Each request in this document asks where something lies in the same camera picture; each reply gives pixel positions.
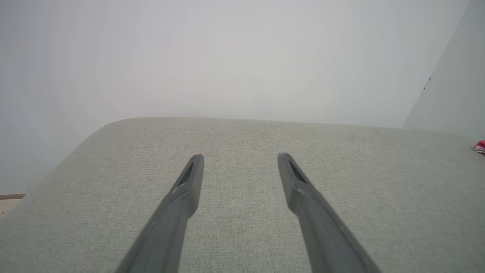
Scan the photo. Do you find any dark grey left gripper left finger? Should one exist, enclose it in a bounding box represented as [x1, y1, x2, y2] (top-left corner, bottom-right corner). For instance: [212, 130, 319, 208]
[115, 154, 204, 273]

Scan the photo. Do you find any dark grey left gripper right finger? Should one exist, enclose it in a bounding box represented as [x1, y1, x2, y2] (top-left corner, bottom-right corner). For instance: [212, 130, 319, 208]
[278, 153, 381, 273]

